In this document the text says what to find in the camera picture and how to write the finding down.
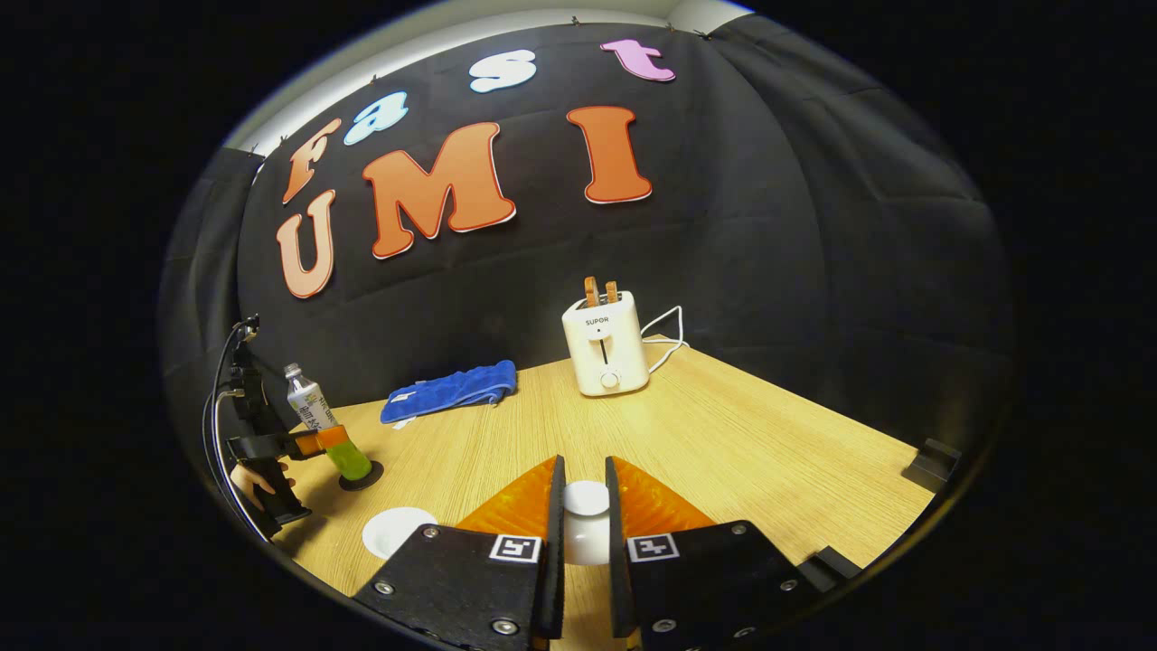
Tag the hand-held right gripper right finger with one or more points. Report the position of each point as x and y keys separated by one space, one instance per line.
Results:
x=616 y=542

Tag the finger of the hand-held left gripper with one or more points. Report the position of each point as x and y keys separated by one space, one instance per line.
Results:
x=271 y=446

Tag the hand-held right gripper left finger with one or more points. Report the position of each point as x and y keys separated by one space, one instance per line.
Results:
x=553 y=542

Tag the clear water bottle green label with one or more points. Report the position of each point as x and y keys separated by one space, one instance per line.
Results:
x=312 y=402

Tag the dark brown round coaster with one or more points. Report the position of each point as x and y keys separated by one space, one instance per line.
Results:
x=366 y=479

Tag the white teacup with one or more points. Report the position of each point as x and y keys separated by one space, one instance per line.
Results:
x=398 y=532

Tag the blue towel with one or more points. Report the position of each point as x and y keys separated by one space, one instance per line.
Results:
x=452 y=387

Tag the white toaster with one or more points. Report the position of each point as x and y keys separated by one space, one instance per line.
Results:
x=604 y=353

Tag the black table edge clamp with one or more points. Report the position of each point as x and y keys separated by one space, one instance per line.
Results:
x=931 y=463
x=827 y=565

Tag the black backdrop cloth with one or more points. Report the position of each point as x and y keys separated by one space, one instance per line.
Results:
x=768 y=217

